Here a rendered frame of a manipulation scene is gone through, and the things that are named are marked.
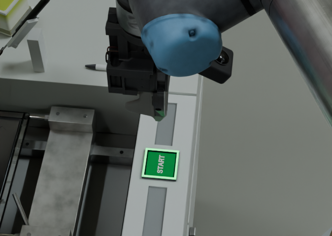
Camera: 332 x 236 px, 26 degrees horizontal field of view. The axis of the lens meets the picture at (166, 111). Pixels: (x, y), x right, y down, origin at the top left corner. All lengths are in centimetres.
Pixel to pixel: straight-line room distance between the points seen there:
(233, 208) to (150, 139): 107
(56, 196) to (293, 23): 70
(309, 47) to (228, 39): 202
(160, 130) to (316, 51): 63
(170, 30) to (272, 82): 183
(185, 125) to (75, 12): 33
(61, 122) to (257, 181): 111
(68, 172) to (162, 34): 59
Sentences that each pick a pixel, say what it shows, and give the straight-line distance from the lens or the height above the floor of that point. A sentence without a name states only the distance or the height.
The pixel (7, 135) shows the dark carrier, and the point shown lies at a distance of 131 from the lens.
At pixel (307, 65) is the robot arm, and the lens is 64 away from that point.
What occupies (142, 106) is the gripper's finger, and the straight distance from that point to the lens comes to 102.
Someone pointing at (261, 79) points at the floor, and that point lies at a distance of 254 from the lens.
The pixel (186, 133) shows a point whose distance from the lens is 121.
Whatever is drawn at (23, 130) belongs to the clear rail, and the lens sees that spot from 131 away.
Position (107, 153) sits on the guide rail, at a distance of 133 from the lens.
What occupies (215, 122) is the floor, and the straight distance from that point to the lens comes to 241.
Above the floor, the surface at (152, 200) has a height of 96.
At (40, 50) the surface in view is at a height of 102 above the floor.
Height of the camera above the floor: 195
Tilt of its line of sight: 53 degrees down
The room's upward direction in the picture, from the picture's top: straight up
